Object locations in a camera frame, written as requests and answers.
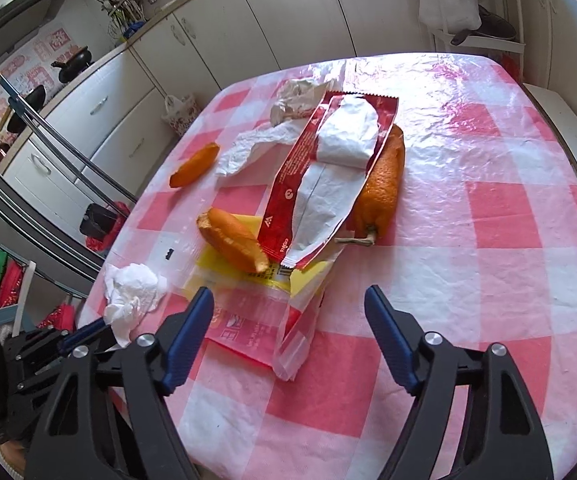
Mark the white shelf rack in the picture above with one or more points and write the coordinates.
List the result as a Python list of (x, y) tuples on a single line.
[(511, 10)]

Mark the cream door cabinet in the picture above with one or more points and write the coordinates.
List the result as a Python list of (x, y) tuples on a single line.
[(293, 15)]

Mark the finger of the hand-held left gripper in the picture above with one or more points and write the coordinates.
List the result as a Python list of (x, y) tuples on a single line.
[(86, 332)]

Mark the yellow red plastic bag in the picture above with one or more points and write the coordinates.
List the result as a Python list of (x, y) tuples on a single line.
[(258, 320)]

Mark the white bag on rack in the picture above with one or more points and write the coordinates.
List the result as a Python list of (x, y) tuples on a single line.
[(446, 5)]

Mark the metal tube frame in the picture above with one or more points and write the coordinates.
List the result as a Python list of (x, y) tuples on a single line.
[(58, 137)]

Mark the white paper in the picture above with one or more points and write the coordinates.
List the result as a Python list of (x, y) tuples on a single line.
[(296, 97)]

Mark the large orange carrot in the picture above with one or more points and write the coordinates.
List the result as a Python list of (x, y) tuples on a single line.
[(381, 185)]

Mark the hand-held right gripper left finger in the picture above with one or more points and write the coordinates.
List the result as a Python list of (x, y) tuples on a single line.
[(188, 331)]

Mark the white tissue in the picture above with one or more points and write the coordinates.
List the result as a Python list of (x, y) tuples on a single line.
[(131, 287)]

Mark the white drawer cabinet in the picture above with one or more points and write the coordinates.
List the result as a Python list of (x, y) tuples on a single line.
[(103, 105)]

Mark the white napkin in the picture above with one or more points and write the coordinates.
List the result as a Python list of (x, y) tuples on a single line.
[(248, 147)]

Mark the black frying pan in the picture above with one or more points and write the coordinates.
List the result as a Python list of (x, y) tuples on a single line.
[(32, 97)]

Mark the black bin with red bag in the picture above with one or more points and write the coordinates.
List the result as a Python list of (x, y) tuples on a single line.
[(99, 220)]

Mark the kitchen utensil rack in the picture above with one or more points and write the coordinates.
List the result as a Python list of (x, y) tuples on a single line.
[(128, 5)]

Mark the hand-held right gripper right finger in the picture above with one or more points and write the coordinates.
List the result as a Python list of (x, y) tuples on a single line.
[(388, 331)]

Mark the black wok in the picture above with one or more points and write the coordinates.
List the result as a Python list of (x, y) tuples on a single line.
[(76, 64)]

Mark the floral shopping bag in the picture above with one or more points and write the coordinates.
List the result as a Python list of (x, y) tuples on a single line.
[(181, 116)]

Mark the pink checked tablecloth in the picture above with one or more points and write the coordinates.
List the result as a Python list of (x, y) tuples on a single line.
[(468, 260)]

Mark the red white snack wrapper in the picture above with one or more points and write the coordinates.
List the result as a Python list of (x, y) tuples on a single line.
[(318, 190)]

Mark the dark pan on rack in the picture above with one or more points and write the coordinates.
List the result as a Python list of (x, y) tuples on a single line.
[(493, 27)]

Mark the bread roll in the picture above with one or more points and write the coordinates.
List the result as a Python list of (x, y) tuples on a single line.
[(231, 242)]

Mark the red and green cloths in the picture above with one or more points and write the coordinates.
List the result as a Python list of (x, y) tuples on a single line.
[(3, 280)]

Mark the pink printed backsplash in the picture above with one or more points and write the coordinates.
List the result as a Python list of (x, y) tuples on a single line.
[(43, 55)]

